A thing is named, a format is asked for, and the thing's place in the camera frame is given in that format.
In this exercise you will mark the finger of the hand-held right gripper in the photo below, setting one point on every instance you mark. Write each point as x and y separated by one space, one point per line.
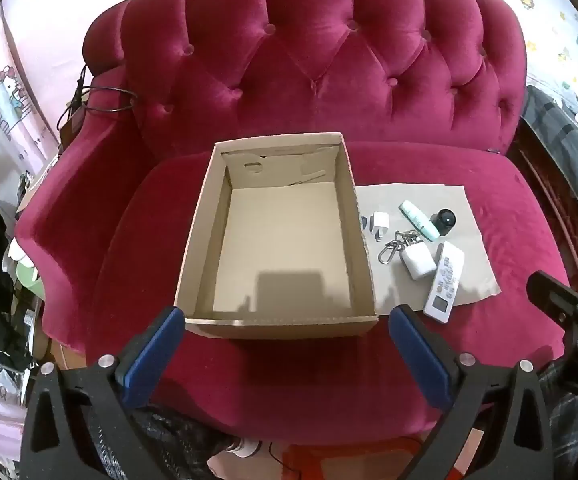
564 300

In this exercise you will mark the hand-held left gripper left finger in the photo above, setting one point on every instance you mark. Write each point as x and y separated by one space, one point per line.
154 355

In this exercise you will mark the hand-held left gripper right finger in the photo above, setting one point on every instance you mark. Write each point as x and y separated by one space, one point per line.
419 355

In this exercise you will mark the white remote control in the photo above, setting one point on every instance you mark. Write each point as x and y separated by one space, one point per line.
444 280

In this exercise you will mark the black domed cap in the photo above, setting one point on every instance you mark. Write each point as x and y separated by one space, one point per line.
444 221

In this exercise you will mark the white charger plug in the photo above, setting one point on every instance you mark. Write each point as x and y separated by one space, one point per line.
380 222

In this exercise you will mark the light blue cosmetic tube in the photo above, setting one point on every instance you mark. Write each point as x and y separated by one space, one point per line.
416 215

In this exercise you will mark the cardboard box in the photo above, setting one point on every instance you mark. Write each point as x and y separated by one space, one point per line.
279 240

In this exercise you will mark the grey plaid pants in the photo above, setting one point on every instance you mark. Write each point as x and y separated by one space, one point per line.
569 435

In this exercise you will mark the dark patterned cloth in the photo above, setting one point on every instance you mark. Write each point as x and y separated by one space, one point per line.
184 440

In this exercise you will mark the beige paper sheet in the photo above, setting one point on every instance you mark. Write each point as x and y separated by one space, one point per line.
476 275

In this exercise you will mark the grey cloth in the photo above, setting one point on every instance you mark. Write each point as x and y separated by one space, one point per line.
564 150

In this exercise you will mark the small blue round object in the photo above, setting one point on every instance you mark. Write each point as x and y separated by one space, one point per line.
364 223

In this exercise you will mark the green plush toy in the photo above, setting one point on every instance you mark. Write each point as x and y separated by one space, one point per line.
29 275

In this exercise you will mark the cardboard hanging tag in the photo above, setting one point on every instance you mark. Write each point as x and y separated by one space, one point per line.
71 127

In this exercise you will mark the white printed cloth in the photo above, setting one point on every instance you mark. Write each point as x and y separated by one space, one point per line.
559 10

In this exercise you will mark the pink printed curtain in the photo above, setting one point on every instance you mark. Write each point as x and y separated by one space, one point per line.
9 95

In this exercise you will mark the red tufted velvet armchair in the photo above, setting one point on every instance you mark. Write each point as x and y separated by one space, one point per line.
319 60

